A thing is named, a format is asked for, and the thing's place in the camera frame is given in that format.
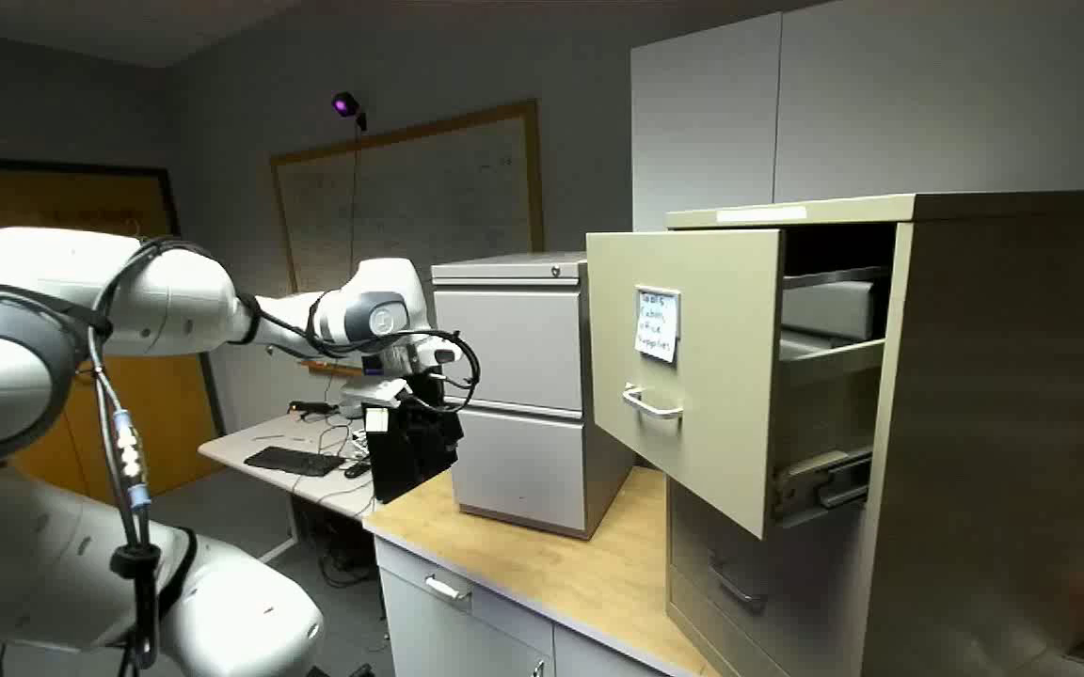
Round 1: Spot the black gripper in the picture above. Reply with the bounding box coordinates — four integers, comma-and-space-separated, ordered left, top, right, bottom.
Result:
363, 397, 465, 508

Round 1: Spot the beige file cabinet drawer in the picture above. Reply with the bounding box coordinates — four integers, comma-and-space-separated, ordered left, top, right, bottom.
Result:
582, 226, 900, 547

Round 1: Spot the grey cabinet drawer front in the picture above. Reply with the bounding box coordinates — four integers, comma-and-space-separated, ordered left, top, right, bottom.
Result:
451, 407, 589, 533
432, 285, 589, 423

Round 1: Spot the grey two-drawer file cabinet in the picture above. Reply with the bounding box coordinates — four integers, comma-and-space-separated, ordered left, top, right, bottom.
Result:
430, 247, 641, 547

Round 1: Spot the grey base cabinet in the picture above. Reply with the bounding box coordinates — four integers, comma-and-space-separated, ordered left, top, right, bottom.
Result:
370, 533, 661, 677

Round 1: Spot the grey metal drawer divider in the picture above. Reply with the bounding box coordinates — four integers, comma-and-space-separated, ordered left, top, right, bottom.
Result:
780, 274, 879, 341

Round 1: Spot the beige metal file cabinet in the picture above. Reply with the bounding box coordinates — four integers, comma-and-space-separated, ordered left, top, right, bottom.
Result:
661, 190, 1084, 677

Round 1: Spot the black computer keyboard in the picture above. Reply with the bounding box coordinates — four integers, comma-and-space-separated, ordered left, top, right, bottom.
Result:
239, 445, 348, 483

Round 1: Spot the light office desk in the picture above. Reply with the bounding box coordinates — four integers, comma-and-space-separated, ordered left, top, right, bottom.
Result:
197, 407, 384, 526

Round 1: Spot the wooden countertop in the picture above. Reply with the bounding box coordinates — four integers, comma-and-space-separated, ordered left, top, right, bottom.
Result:
361, 462, 724, 677

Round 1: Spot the yellow wooden door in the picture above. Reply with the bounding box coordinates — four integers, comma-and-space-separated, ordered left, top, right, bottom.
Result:
0, 153, 224, 508

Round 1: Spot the wood-framed whiteboard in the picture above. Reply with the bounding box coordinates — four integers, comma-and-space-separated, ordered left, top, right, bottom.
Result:
267, 97, 550, 301

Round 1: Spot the white handwritten paper label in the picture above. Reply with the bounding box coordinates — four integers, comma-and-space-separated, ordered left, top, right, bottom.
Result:
633, 284, 686, 369

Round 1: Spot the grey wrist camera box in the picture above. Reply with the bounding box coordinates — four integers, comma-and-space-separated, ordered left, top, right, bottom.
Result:
357, 375, 416, 437

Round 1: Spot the black looped wrist cable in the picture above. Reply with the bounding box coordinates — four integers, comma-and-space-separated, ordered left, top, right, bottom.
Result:
411, 328, 484, 417

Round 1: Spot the silver base cabinet handle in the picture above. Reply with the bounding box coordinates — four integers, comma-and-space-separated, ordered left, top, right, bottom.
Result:
421, 571, 473, 606

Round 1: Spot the silver drawer pull handle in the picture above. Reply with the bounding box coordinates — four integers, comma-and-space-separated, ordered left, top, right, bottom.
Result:
618, 380, 688, 427

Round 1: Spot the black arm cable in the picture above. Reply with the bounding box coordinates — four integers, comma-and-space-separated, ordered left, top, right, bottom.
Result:
62, 236, 271, 677

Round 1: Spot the dark drawer pull handle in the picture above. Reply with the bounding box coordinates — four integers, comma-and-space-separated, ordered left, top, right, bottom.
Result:
708, 568, 771, 621

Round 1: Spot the beige drawer with dark handle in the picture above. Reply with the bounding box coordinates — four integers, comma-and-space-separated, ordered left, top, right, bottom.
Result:
661, 479, 873, 677

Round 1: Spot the camera with purple light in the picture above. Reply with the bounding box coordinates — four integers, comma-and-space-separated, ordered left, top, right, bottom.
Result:
325, 88, 371, 141

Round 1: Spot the black drawer slide rail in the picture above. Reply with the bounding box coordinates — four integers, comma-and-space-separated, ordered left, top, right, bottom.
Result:
771, 448, 879, 532

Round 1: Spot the white wall cabinet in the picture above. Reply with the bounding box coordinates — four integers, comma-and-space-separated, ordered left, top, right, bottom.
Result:
624, 0, 1084, 236

